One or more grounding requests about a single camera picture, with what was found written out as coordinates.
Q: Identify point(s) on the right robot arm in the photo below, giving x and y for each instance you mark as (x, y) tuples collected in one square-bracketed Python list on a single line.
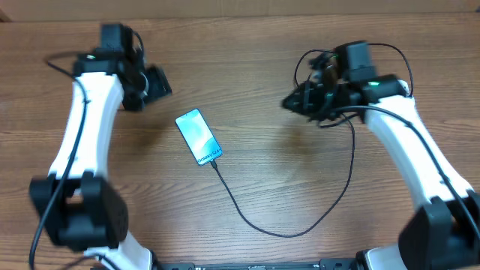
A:
[(444, 230)]

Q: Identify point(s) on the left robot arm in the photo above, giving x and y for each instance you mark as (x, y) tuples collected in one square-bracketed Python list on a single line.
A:
[(77, 206)]

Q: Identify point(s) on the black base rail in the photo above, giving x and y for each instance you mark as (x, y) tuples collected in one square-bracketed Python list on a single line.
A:
[(323, 264)]

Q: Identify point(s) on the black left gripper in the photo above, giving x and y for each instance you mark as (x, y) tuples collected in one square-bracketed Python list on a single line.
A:
[(161, 89)]

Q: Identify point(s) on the Samsung Galaxy smartphone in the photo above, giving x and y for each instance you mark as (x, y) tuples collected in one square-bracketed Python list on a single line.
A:
[(199, 137)]

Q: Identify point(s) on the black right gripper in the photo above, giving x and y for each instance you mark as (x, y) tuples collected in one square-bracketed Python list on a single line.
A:
[(304, 95)]

